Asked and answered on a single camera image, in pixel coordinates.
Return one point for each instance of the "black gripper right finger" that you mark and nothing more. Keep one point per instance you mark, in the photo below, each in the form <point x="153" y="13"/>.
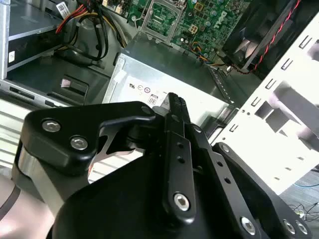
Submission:
<point x="224" y="174"/>

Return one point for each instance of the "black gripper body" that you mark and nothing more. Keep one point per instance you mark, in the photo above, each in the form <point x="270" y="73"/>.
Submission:
<point x="112" y="204"/>

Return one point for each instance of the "metal socket cover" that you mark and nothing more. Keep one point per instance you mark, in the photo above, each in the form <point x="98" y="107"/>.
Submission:
<point x="154" y="35"/>

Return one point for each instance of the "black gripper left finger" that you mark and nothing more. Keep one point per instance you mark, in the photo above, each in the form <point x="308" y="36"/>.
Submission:
<point x="62" y="139"/>

